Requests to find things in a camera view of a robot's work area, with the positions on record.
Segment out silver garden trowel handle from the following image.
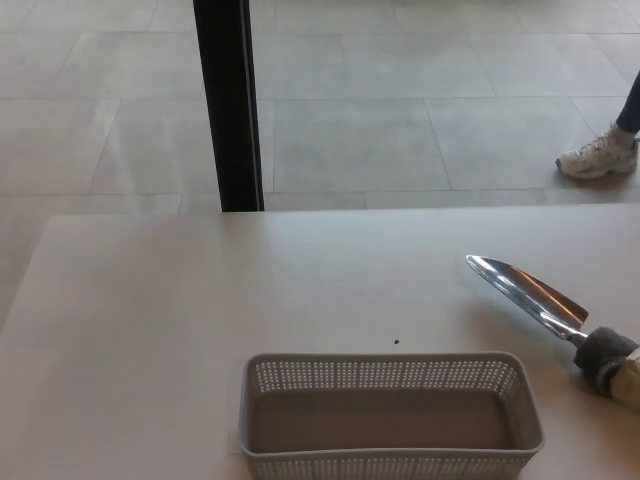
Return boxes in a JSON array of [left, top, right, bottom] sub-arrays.
[[465, 254, 640, 401]]

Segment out grey perforated plastic basket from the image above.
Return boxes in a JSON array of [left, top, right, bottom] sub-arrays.
[[239, 351, 545, 480]]

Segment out white sneaker of person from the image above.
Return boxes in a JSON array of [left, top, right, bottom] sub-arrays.
[[555, 122, 640, 179]]

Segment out black vertical door frame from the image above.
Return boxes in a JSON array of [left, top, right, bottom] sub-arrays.
[[192, 0, 265, 213]]

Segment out person leg dark trousers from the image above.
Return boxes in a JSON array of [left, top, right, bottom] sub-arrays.
[[615, 69, 640, 135]]

